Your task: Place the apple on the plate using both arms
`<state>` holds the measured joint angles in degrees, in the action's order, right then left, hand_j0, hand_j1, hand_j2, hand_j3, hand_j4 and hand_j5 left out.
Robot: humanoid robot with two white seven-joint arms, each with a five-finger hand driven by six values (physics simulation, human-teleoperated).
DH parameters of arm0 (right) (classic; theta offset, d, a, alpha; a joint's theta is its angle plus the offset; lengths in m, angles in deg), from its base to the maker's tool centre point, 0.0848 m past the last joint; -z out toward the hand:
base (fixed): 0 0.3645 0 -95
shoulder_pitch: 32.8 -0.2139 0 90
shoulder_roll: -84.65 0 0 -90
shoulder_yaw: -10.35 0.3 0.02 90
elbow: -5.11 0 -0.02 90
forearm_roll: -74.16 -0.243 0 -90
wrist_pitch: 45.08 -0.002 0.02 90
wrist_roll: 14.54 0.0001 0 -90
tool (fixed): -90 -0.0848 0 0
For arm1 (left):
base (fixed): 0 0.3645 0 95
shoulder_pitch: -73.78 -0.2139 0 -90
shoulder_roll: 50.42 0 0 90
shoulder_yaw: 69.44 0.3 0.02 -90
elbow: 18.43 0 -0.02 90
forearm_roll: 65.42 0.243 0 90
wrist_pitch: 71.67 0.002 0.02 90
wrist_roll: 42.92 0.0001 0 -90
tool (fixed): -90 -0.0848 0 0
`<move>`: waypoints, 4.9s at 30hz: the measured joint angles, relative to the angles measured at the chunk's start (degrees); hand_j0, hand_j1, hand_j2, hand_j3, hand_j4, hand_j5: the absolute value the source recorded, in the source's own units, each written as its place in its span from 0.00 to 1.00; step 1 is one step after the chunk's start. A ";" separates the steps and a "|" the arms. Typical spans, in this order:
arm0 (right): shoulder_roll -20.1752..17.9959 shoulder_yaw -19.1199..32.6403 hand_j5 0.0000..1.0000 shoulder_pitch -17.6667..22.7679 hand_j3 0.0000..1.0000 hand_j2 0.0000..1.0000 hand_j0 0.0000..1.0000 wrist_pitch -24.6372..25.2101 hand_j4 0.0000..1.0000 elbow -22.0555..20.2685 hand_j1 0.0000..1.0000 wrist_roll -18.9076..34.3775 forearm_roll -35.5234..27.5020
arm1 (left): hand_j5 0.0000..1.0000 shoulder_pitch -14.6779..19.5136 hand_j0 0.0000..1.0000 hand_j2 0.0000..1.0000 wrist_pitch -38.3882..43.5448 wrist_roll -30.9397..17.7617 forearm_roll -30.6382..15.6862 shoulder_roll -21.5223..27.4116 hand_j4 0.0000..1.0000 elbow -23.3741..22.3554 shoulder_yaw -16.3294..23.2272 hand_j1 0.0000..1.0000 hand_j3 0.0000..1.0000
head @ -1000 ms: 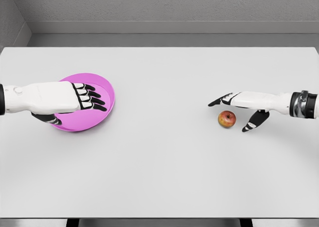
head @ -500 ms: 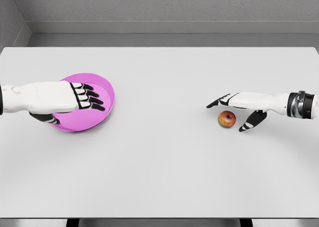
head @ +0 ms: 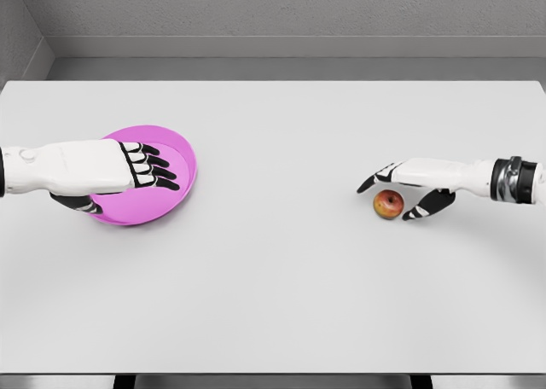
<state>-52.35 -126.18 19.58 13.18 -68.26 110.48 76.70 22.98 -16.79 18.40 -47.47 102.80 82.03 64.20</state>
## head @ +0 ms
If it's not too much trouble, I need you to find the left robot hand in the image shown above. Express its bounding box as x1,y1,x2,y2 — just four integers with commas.
40,138,181,216

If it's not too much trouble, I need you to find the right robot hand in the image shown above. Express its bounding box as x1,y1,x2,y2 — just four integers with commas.
356,158,473,223

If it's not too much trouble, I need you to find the pink round plate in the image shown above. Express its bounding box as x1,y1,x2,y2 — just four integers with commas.
88,125,199,228

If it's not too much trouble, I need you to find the red yellow apple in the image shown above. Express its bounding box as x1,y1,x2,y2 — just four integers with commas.
373,189,405,220

